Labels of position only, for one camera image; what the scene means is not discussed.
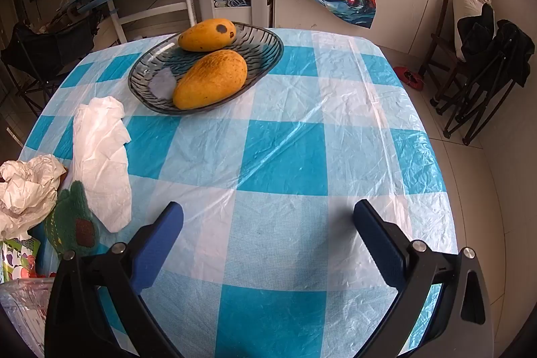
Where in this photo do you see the large yellow mango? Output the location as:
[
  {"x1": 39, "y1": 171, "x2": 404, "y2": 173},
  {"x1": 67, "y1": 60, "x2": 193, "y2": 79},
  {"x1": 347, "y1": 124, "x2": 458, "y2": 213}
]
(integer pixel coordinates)
[{"x1": 173, "y1": 50, "x2": 248, "y2": 110}]

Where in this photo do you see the black folding chair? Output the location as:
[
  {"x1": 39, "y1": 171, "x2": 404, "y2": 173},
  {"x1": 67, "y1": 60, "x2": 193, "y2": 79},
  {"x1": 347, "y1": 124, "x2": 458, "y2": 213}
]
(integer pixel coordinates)
[{"x1": 430, "y1": 3, "x2": 535, "y2": 145}]

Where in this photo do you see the yellow mango with dark spot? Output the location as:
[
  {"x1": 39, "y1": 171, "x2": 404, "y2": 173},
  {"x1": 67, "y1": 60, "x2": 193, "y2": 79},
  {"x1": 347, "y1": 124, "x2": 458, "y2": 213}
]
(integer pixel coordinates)
[{"x1": 178, "y1": 18, "x2": 238, "y2": 52}]

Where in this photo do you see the white plastic bag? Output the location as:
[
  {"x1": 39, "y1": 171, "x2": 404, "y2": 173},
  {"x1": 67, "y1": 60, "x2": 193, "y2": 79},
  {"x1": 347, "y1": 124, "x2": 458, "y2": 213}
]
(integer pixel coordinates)
[{"x1": 0, "y1": 154, "x2": 68, "y2": 239}]

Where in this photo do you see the white tissue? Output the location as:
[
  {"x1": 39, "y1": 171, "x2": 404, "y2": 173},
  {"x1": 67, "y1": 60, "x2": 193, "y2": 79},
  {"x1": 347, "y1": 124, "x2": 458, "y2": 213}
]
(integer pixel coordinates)
[{"x1": 73, "y1": 97, "x2": 133, "y2": 234}]

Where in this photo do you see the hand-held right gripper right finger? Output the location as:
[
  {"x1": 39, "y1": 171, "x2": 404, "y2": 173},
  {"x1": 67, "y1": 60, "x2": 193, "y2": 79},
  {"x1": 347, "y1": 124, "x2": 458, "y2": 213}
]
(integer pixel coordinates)
[{"x1": 353, "y1": 199, "x2": 493, "y2": 358}]

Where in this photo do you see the red slipper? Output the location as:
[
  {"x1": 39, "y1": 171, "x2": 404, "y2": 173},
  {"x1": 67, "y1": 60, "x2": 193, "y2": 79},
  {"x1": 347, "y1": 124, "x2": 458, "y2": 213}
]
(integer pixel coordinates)
[{"x1": 393, "y1": 65, "x2": 425, "y2": 91}]

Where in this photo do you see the black camping chair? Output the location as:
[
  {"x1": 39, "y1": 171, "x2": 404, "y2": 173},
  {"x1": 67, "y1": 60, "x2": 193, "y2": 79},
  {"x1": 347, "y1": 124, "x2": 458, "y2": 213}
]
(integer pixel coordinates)
[{"x1": 0, "y1": 12, "x2": 103, "y2": 117}]

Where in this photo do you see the white green printed packet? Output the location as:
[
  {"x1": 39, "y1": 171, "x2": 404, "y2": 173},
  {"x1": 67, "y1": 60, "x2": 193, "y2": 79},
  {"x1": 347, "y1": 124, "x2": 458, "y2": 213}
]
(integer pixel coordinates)
[{"x1": 0, "y1": 236, "x2": 41, "y2": 284}]

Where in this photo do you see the clear plastic bottle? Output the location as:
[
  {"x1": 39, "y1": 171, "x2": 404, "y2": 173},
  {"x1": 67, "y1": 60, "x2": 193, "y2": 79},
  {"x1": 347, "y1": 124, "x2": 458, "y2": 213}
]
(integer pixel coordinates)
[{"x1": 0, "y1": 277, "x2": 57, "y2": 350}]

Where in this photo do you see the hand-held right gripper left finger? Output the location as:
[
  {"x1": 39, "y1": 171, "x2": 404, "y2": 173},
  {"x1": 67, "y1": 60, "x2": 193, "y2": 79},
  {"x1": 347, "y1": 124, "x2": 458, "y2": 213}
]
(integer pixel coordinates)
[{"x1": 44, "y1": 201, "x2": 185, "y2": 358}]

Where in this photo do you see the dark wooden chair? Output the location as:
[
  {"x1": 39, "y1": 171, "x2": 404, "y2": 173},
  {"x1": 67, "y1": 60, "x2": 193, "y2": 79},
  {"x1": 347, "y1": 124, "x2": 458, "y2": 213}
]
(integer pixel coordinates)
[{"x1": 420, "y1": 0, "x2": 475, "y2": 90}]

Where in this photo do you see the green knitted toy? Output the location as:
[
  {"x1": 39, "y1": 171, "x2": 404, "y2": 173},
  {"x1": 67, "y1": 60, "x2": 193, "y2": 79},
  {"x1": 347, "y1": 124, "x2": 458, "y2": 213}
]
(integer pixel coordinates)
[{"x1": 45, "y1": 181, "x2": 101, "y2": 258}]

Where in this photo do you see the dark glass plate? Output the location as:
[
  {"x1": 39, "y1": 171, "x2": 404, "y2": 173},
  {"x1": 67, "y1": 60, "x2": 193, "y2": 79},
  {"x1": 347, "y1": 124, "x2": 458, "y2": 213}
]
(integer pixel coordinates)
[{"x1": 128, "y1": 21, "x2": 285, "y2": 114}]

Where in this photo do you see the blue white checked tablecloth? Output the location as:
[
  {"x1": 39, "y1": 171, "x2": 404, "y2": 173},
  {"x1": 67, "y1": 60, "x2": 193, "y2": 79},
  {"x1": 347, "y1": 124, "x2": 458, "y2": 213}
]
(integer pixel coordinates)
[{"x1": 19, "y1": 29, "x2": 458, "y2": 358}]

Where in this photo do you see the white sack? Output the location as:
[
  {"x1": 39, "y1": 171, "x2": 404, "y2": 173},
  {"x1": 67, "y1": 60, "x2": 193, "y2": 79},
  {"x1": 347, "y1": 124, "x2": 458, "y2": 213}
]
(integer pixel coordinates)
[{"x1": 451, "y1": 0, "x2": 492, "y2": 61}]

